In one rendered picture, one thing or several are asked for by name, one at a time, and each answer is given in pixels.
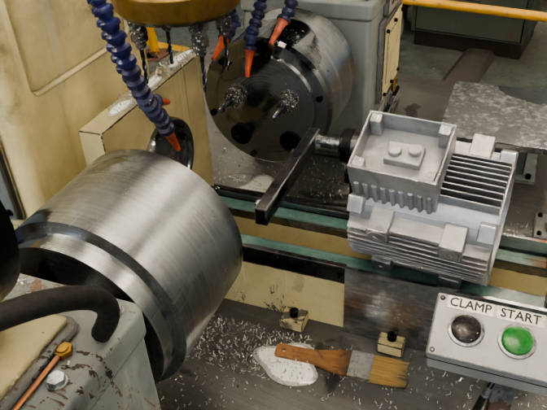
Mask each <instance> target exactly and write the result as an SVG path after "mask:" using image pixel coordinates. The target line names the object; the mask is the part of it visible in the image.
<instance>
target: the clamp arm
mask: <svg viewBox="0 0 547 410"><path fill-rule="evenodd" d="M317 136H319V137H322V135H320V129H317V128H309V130H308V131H307V133H306V134H305V135H304V136H303V138H302V139H301V141H300V143H299V144H298V146H297V147H296V148H295V149H292V150H291V156H290V157H289V159H288V160H287V161H286V162H285V164H284V165H283V167H282V169H281V170H280V171H279V173H278V175H277V176H276V177H275V178H274V180H273V182H272V183H271V184H270V186H269V188H268V189H267V190H266V191H265V193H264V195H263V196H262V197H261V199H260V200H259V199H257V200H256V202H255V208H254V211H255V222H256V224H258V225H265V226H267V225H268V224H269V222H270V221H271V220H272V218H273V216H274V214H275V213H276V211H277V210H278V208H279V207H280V205H281V204H282V202H283V200H284V198H285V197H286V196H287V194H288V193H289V191H290V189H291V187H292V186H293V185H294V183H295V181H296V180H297V178H298V177H299V175H300V174H301V172H302V171H303V169H304V167H305V165H306V164H307V162H308V161H309V160H310V158H311V156H312V155H313V153H314V151H315V150H316V149H317V148H321V147H320V144H317V145H316V141H317V142H320V141H321V138H317Z"/></svg>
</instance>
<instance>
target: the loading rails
mask: <svg viewBox="0 0 547 410"><path fill-rule="evenodd" d="M219 191H220V193H219V194H218V195H219V196H220V197H221V199H222V200H223V201H224V203H225V204H226V206H227V207H228V208H229V210H230V212H231V214H232V215H233V217H234V219H235V221H236V224H237V226H238V230H239V232H240V235H241V239H242V243H243V263H242V267H241V270H240V272H239V275H238V277H237V278H236V280H235V281H234V284H233V285H232V286H231V287H230V289H229V291H228V293H227V294H226V296H225V297H224V299H230V300H234V301H237V302H241V303H247V304H251V305H254V306H257V307H261V308H267V309H270V310H274V311H277V312H282V315H281V317H280V319H279V323H280V327H282V328H285V329H291V330H294V331H298V332H303V330H304V327H305V326H306V324H307V321H308V319H310V320H314V321H320V322H323V323H327V324H331V325H337V326H340V327H343V332H346V333H350V334H355V335H359V336H362V337H366V338H372V339H376V340H378V341H377V348H376V350H377V352H381V353H384V354H388V355H393V356H397V357H402V355H403V351H404V349H405V347H408V348H412V349H415V350H419V351H425V352H426V349H427V341H428V338H429V333H430V329H431V322H432V318H433V314H434V311H435V303H436V300H437V295H438V293H443V294H450V295H454V296H458V297H463V298H466V299H473V300H477V301H481V302H485V303H492V304H496V305H500V306H503V307H508V308H514V309H518V310H523V311H526V312H533V313H537V314H541V315H545V316H547V241H546V240H540V239H536V238H528V237H523V236H519V235H513V234H509V233H502V235H501V240H500V244H499V247H498V250H497V255H496V258H495V261H494V264H493V266H492V271H491V275H490V279H489V283H488V285H487V286H481V285H477V284H474V283H472V282H470V281H464V280H462V283H461V286H460V290H455V289H451V288H448V287H443V286H438V280H439V277H438V276H435V275H431V274H429V273H423V272H419V271H417V270H413V269H410V268H405V267H401V266H398V265H394V268H393V270H392V273H387V272H384V271H381V270H378V269H374V268H373V267H372V262H371V258H372V256H371V255H363V254H360V253H356V252H355V251H353V250H351V249H352V248H350V246H349V243H348V232H347V230H348V227H347V225H348V220H349V212H347V211H346V210H342V209H337V208H333V207H324V206H319V205H315V204H311V203H302V202H297V201H293V200H288V199H284V200H283V202H282V204H281V205H280V207H279V208H278V210H277V211H276V213H275V214H274V216H273V218H272V220H271V221H270V222H269V224H268V225H267V226H265V225H258V224H256V222H255V211H254V208H255V202H256V200H257V199H259V200H260V199H261V197H262V196H263V195H262V194H253V193H249V192H244V191H240V190H232V189H226V188H222V187H220V189H219Z"/></svg>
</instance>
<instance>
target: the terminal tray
mask: <svg viewBox="0 0 547 410"><path fill-rule="evenodd" d="M373 116H379V118H378V119H377V120H373ZM443 128H448V129H449V131H448V132H447V133H444V132H443V131H442V129H443ZM456 139H457V126H456V125H455V124H447V123H442V122H437V121H433V120H424V119H419V118H413V117H408V116H400V115H395V114H390V113H385V112H381V111H371V110H370V113H369V115H368V117H367V119H366V121H365V124H364V126H363V129H362V131H361V134H360V136H359V138H358V140H357V144H356V145H355V147H354V150H353V152H352V155H351V157H350V159H349V161H348V164H347V170H348V177H349V181H350V183H351V187H352V192H353V193H356V194H363V195H365V198H366V201H367V200H369V199H370V198H372V199H373V201H374V202H375V203H376V202H378V201H379V200H382V204H386V203H387V202H389V203H391V206H393V207H394V206H395V205H396V204H399V206H400V208H404V207H405V206H407V207H408V209H409V210H410V211H412V210H413V209H414V208H417V210H418V212H422V210H425V211H427V214H428V215H430V214H431V213H432V212H436V211H437V207H438V203H439V194H440V189H441V187H442V184H443V181H444V176H445V175H446V171H447V170H448V167H449V163H450V159H451V158H452V155H453V152H455V146H456ZM357 158H359V159H361V162H360V163H358V164H357V163H355V159H357ZM429 172H430V173H432V174H433V177H432V178H427V174H428V173H429Z"/></svg>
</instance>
